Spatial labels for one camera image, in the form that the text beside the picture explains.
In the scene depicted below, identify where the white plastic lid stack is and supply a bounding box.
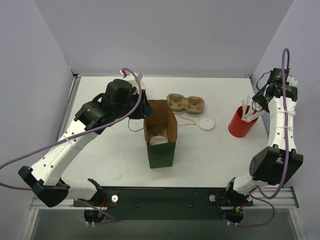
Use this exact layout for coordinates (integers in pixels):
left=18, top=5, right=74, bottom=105
left=198, top=115, right=216, bottom=131

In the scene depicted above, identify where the white plastic cup lid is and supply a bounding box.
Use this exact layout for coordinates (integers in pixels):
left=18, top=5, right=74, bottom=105
left=148, top=134, right=168, bottom=146

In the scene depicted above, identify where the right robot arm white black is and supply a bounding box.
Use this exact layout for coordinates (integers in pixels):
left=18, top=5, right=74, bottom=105
left=224, top=68, right=304, bottom=202

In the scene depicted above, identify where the brown green paper bag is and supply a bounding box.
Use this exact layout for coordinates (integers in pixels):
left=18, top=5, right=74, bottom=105
left=142, top=99, right=180, bottom=169

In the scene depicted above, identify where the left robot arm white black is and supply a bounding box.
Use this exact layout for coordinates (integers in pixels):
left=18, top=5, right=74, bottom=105
left=18, top=79, right=154, bottom=208

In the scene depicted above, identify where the white paper coffee cup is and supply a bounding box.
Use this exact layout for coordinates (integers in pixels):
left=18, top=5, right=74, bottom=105
left=148, top=134, right=168, bottom=146

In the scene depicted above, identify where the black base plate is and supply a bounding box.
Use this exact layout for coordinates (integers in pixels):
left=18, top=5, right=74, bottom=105
left=88, top=186, right=253, bottom=221

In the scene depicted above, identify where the white wrapped straws bundle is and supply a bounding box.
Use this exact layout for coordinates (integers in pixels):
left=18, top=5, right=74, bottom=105
left=239, top=95, right=263, bottom=123

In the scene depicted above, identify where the red straw holder cup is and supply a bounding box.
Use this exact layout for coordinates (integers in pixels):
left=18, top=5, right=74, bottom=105
left=228, top=106, right=258, bottom=138

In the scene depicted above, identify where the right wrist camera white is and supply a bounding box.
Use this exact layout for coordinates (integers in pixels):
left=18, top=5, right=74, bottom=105
left=286, top=67, right=298, bottom=87

